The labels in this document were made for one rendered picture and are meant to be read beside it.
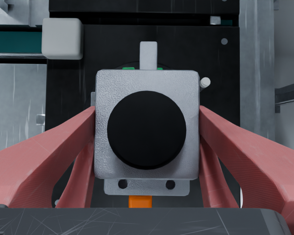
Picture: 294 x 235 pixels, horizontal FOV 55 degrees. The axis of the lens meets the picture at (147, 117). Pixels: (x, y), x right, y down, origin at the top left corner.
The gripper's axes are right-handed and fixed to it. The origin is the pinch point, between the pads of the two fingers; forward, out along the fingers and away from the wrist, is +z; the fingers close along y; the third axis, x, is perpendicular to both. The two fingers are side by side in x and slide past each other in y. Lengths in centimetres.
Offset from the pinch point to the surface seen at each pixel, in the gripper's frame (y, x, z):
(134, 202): 1.0, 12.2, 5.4
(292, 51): -23.9, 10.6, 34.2
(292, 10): -24.1, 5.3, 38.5
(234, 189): -10.6, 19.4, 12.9
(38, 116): 13.3, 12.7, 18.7
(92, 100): 6.0, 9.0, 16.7
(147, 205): 0.0, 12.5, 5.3
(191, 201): -5.3, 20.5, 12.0
